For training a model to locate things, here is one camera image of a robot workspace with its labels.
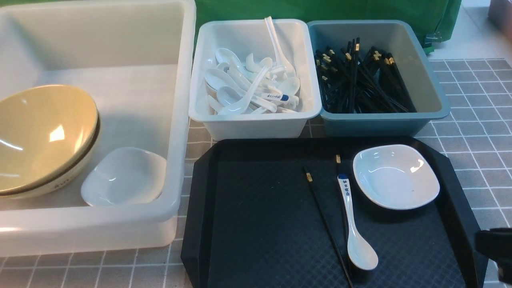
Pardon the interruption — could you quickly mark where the yellow bowl in tub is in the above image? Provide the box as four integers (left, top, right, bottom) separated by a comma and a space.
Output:
0, 113, 101, 199

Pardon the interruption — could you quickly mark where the green cloth backdrop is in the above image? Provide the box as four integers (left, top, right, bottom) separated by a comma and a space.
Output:
0, 0, 462, 54

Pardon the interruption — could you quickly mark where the long white ladle spoon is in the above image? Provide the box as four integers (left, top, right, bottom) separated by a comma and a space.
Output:
264, 16, 296, 77

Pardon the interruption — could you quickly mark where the grey checkered tablecloth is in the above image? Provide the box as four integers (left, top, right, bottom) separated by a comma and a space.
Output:
1, 59, 511, 288

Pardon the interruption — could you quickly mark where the white soup spoon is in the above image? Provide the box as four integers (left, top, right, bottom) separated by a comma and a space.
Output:
338, 174, 378, 270

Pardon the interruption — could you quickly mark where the white square dish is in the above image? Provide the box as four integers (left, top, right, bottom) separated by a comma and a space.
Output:
352, 144, 440, 211

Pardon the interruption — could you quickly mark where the black serving tray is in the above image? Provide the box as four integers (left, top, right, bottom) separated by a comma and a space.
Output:
181, 136, 488, 288

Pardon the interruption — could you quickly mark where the yellow noodle bowl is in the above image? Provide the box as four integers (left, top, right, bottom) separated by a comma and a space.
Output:
0, 84, 100, 197

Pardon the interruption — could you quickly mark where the white dish in tub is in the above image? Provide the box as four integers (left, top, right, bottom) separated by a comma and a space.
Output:
80, 146, 167, 206

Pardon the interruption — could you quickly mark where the large white plastic tub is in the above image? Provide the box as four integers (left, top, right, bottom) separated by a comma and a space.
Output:
1, 0, 196, 257

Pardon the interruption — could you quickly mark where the pile of black chopsticks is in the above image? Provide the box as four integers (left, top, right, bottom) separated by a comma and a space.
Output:
314, 38, 417, 114

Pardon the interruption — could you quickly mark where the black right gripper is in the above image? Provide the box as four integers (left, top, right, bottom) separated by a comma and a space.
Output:
475, 228, 512, 284

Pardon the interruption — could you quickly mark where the white spoon blue handle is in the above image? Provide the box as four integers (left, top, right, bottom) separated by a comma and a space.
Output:
256, 93, 290, 103

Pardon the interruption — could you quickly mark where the pile of white spoons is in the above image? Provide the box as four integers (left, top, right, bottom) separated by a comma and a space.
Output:
204, 48, 300, 115

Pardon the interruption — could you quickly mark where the white plastic spoon bin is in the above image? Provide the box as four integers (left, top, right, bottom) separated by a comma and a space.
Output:
189, 19, 322, 141

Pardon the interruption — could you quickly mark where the blue plastic chopstick bin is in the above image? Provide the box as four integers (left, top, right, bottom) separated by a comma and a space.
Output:
308, 20, 450, 137

